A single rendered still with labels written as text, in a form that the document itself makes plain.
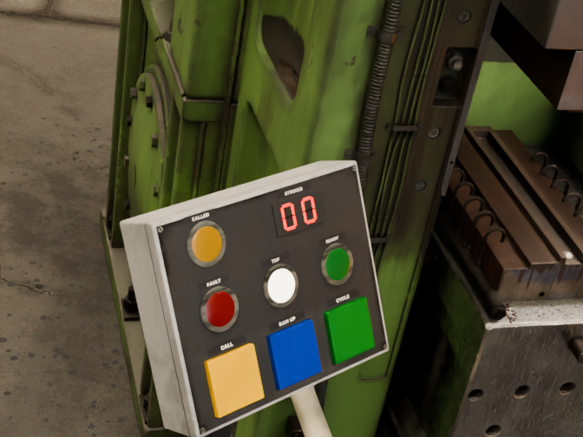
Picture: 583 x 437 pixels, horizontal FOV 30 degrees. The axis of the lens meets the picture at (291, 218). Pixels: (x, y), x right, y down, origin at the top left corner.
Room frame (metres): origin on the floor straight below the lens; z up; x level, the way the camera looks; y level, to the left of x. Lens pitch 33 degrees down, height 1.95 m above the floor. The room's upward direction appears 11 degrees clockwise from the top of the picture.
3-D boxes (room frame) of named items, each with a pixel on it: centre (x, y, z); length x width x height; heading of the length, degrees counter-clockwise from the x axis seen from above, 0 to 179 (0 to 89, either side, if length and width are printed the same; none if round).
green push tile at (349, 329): (1.18, -0.10, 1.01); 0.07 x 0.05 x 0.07; 135
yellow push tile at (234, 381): (1.04, 0.04, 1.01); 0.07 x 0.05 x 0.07; 135
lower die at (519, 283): (1.67, -0.37, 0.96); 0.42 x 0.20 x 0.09; 20
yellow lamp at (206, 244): (1.10, 0.10, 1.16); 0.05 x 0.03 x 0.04; 110
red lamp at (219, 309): (1.07, 0.07, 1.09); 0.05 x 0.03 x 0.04; 110
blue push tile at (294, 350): (1.11, -0.03, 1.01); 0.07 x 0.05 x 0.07; 135
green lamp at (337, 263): (1.21, -0.07, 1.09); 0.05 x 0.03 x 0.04; 110
